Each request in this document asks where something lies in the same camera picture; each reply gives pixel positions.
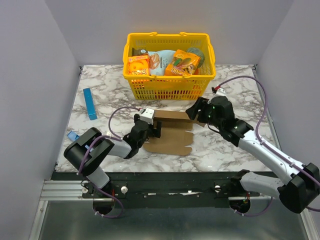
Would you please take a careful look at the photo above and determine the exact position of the brown cardboard box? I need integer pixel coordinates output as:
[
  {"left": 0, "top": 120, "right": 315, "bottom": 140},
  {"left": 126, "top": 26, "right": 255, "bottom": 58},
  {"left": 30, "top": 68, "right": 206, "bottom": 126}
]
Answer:
[{"left": 143, "top": 110, "right": 205, "bottom": 156}]

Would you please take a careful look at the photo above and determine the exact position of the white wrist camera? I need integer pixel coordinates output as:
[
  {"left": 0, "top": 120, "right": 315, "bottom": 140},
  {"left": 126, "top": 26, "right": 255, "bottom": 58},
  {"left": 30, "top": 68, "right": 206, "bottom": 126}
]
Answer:
[
  {"left": 211, "top": 86, "right": 227, "bottom": 97},
  {"left": 139, "top": 108, "right": 155, "bottom": 125}
]

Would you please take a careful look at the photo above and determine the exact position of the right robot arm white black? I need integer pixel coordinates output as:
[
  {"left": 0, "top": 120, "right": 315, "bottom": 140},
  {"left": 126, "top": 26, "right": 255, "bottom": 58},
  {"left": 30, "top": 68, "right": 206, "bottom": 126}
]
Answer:
[{"left": 186, "top": 96, "right": 320, "bottom": 214}]

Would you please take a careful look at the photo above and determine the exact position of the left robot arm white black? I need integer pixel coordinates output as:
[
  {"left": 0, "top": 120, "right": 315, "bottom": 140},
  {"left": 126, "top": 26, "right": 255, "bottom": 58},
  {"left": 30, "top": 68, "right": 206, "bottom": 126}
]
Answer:
[{"left": 63, "top": 114, "right": 162, "bottom": 198}]

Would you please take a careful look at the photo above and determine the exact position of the green round scrubber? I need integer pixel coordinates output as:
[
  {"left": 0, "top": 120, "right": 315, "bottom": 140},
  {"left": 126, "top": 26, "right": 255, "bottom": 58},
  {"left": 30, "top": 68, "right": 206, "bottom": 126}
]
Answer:
[{"left": 187, "top": 47, "right": 205, "bottom": 68}]

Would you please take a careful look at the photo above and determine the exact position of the dark brown packet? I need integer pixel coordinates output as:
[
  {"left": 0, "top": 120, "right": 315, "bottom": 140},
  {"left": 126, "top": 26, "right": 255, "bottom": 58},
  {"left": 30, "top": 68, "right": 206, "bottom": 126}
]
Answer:
[{"left": 131, "top": 48, "right": 148, "bottom": 56}]

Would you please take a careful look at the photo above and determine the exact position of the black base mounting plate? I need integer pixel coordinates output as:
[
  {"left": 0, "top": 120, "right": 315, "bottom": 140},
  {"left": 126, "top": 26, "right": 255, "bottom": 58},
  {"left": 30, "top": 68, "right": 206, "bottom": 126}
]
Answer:
[{"left": 82, "top": 171, "right": 278, "bottom": 210}]

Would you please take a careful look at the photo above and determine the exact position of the yellow plastic shopping basket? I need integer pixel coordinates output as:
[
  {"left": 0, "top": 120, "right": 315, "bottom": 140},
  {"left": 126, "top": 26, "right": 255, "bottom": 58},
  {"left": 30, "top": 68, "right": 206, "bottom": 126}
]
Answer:
[{"left": 122, "top": 32, "right": 216, "bottom": 100}]

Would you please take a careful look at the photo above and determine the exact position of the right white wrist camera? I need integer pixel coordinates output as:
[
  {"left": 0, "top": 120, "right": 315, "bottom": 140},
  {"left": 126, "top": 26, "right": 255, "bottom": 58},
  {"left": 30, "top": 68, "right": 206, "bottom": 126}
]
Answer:
[{"left": 211, "top": 86, "right": 227, "bottom": 97}]

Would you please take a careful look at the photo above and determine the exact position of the small blue box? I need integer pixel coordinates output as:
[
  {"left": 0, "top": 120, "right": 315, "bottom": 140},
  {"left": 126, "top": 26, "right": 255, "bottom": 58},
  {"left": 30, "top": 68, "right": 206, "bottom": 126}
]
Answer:
[{"left": 66, "top": 131, "right": 80, "bottom": 142}]

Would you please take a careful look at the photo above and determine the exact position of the light blue chips bag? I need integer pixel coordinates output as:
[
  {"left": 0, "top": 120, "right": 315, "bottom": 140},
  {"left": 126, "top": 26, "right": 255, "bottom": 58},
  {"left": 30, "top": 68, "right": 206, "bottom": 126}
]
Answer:
[{"left": 147, "top": 50, "right": 175, "bottom": 76}]

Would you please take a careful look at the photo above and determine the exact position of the orange gummy candy bag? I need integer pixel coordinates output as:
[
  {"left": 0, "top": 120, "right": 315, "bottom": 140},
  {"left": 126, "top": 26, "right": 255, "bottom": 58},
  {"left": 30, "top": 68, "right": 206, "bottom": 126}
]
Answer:
[{"left": 164, "top": 49, "right": 200, "bottom": 76}]

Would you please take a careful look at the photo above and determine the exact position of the long blue box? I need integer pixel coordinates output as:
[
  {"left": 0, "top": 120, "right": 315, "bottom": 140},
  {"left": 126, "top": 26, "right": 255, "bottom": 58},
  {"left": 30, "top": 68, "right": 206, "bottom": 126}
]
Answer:
[{"left": 83, "top": 88, "right": 97, "bottom": 121}]

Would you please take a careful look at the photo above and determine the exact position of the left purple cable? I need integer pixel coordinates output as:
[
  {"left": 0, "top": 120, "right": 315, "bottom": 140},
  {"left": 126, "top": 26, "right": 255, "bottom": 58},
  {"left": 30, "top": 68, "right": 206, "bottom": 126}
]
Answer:
[{"left": 77, "top": 106, "right": 145, "bottom": 219}]

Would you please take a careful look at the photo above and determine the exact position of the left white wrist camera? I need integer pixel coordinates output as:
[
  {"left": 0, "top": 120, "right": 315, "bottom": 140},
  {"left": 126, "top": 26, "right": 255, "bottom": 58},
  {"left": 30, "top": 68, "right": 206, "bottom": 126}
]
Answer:
[{"left": 139, "top": 108, "right": 155, "bottom": 125}]

